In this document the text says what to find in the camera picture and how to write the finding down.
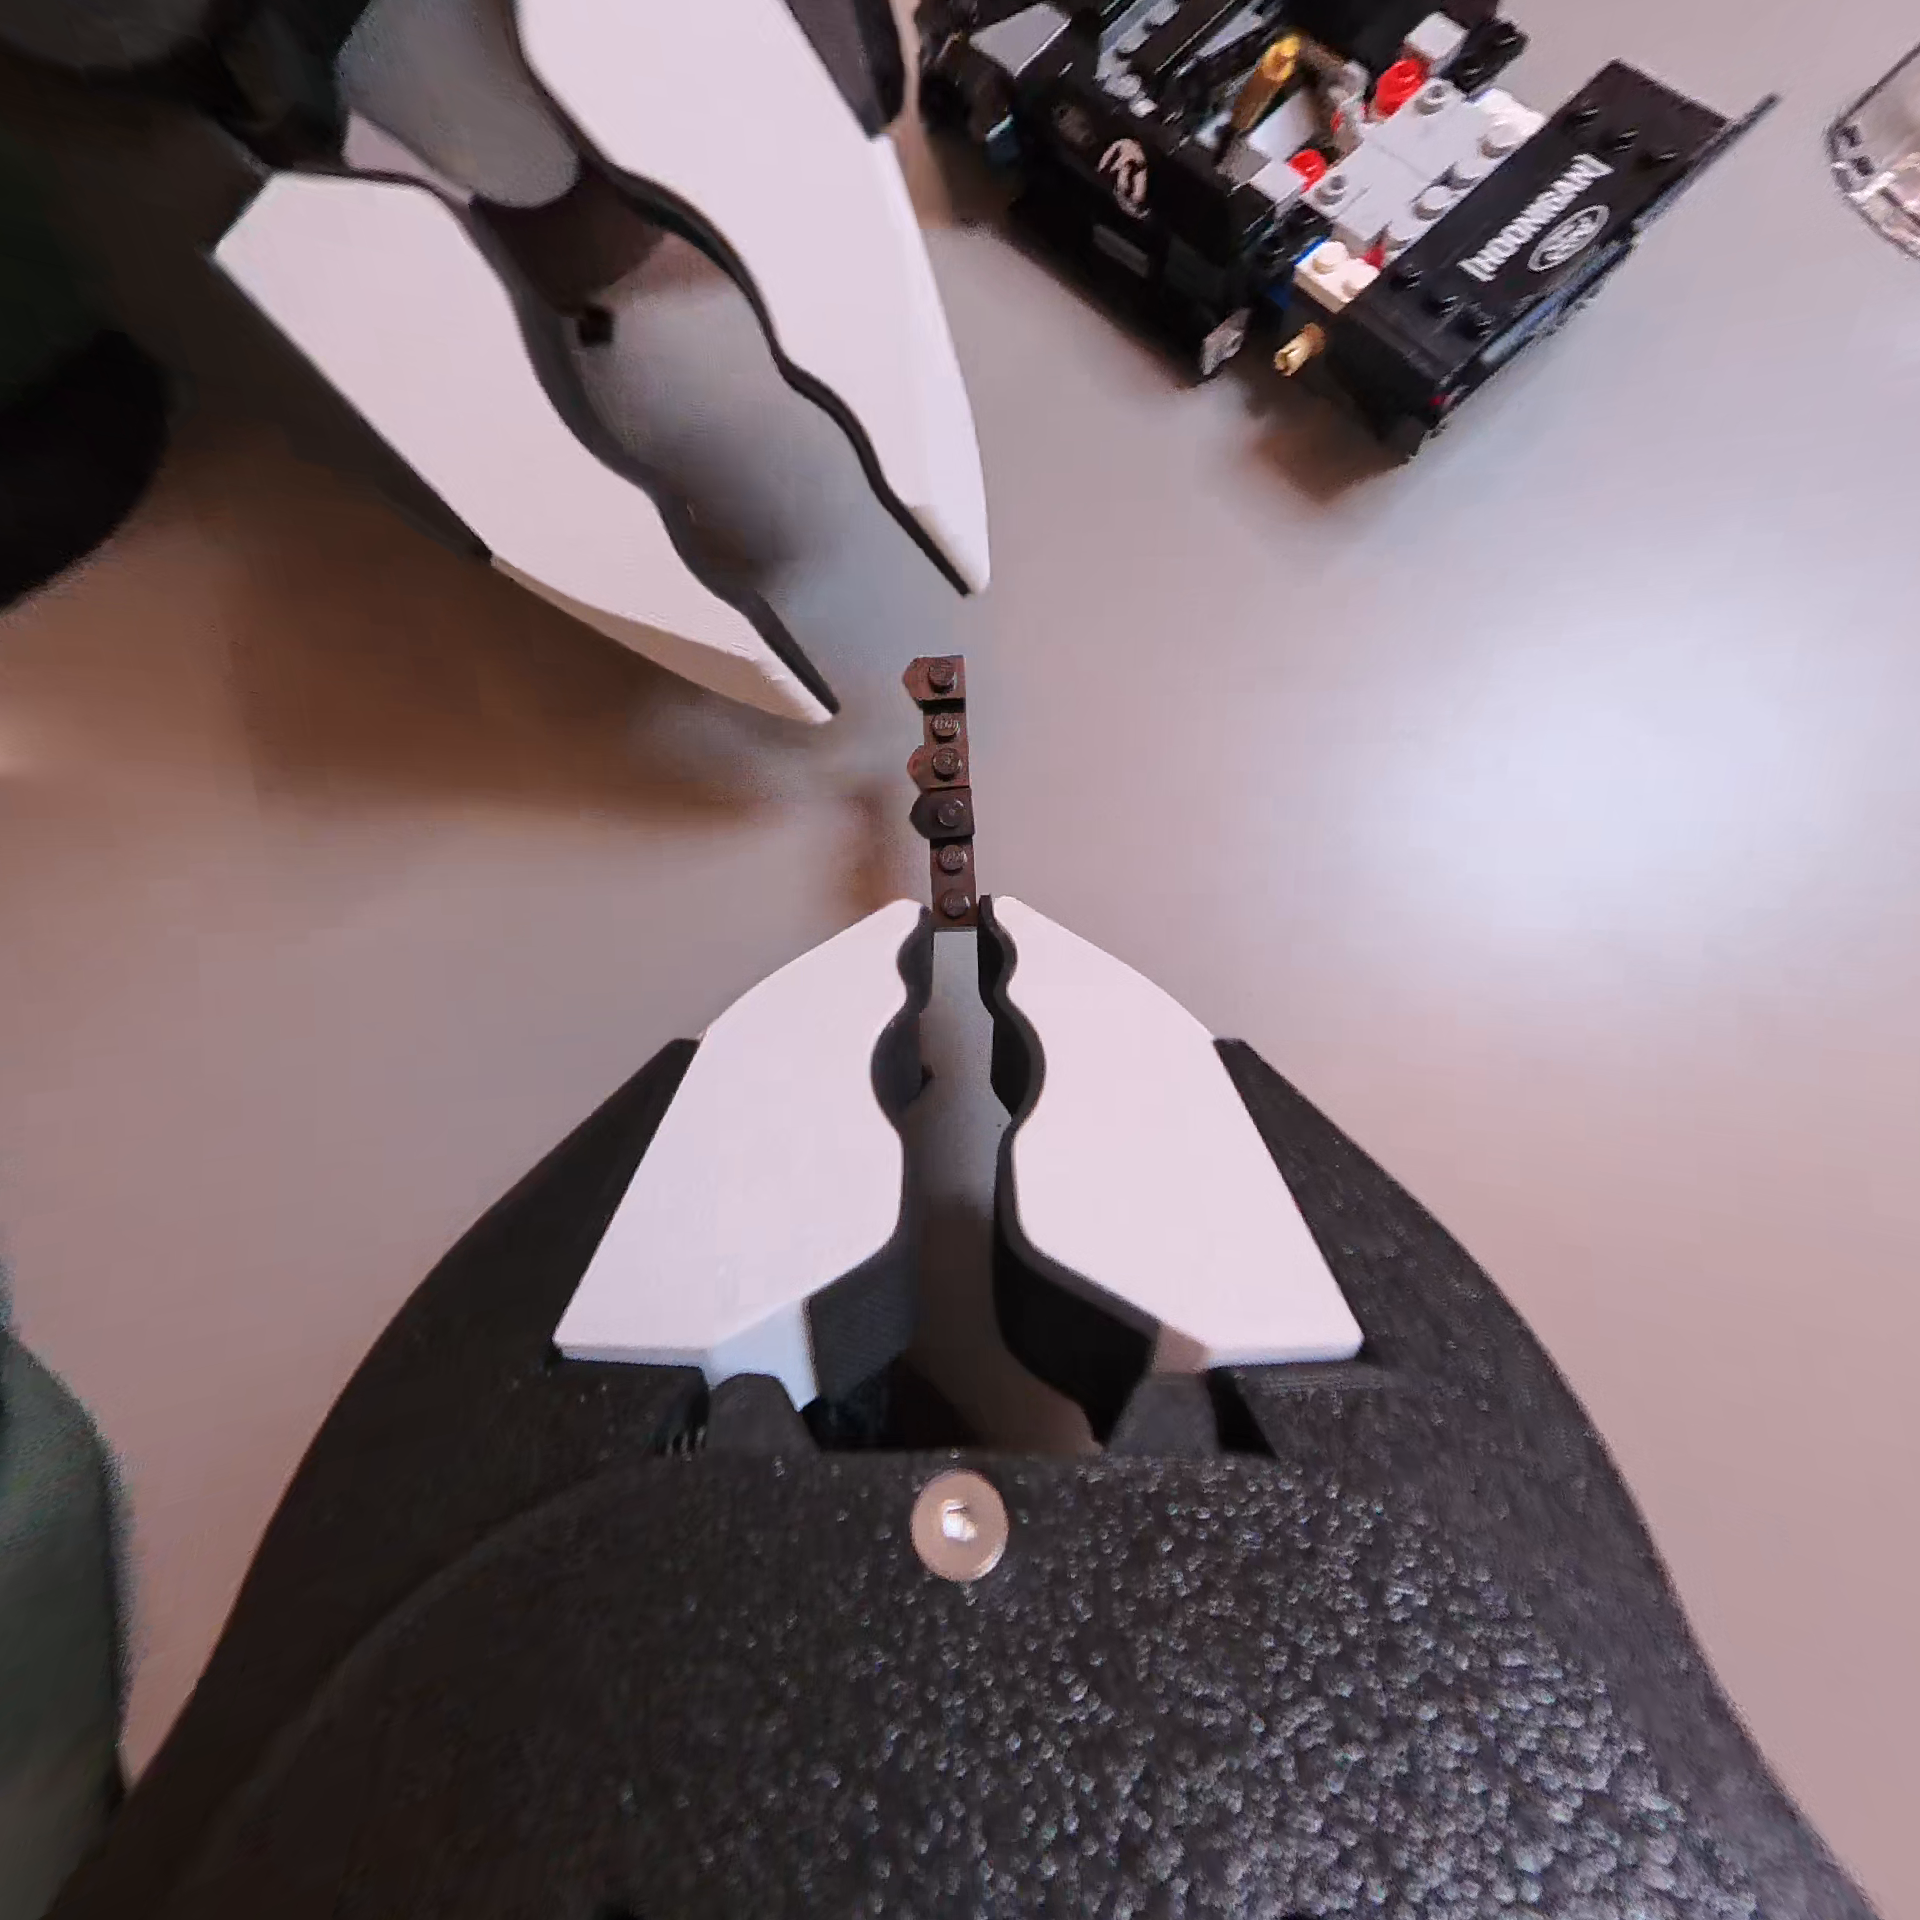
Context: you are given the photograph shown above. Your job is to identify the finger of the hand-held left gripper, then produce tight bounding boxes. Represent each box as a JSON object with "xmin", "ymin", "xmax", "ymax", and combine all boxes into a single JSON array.
[
  {"xmin": 518, "ymin": 0, "xmax": 999, "ymax": 595},
  {"xmin": 212, "ymin": 165, "xmax": 844, "ymax": 729}
]

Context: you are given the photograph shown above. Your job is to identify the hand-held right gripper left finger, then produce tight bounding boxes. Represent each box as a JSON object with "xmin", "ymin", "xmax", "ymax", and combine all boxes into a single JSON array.
[{"xmin": 555, "ymin": 901, "xmax": 924, "ymax": 1392}]

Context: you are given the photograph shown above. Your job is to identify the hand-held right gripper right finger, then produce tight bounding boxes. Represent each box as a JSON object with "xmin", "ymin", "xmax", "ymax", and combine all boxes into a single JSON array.
[{"xmin": 985, "ymin": 894, "xmax": 1372, "ymax": 1380}]

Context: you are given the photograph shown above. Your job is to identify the black long lego plate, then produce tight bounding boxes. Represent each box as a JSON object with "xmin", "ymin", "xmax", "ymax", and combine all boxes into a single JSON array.
[{"xmin": 898, "ymin": 655, "xmax": 992, "ymax": 932}]

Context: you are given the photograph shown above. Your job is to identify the black lego car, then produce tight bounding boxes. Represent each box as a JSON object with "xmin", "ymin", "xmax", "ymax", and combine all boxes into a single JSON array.
[{"xmin": 919, "ymin": 0, "xmax": 1781, "ymax": 457}]

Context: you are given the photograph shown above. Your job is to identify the clear lego windshield piece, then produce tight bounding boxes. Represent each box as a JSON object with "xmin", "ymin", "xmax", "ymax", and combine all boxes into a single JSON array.
[{"xmin": 1822, "ymin": 35, "xmax": 1920, "ymax": 260}]

